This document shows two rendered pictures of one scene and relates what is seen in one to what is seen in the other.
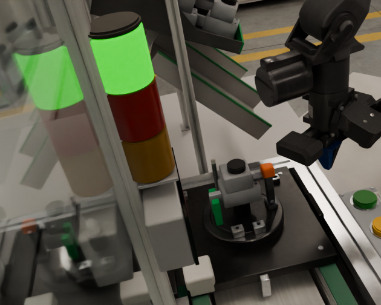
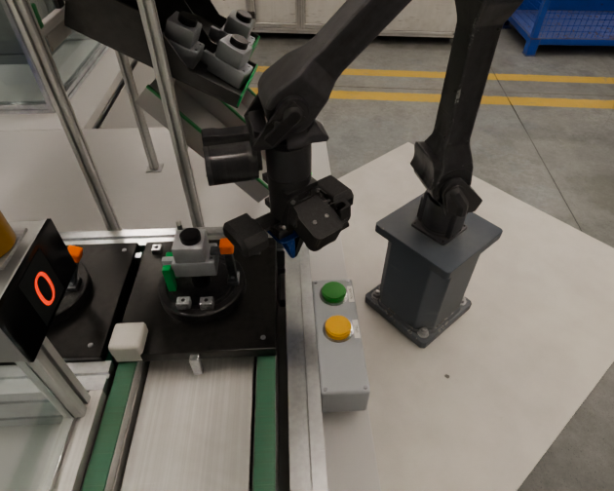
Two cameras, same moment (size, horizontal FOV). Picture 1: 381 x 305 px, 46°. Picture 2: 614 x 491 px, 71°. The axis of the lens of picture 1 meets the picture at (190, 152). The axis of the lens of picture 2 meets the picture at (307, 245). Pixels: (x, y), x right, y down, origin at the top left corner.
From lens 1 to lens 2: 25 cm
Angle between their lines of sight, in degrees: 9
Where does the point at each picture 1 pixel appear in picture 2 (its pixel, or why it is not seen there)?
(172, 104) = not seen: hidden behind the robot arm
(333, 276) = (266, 368)
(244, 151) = (261, 207)
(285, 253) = (226, 336)
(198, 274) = (124, 342)
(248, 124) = (249, 184)
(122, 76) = not seen: outside the picture
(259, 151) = not seen: hidden behind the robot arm
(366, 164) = (373, 246)
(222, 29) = (228, 74)
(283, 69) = (223, 147)
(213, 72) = (229, 118)
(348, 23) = (293, 111)
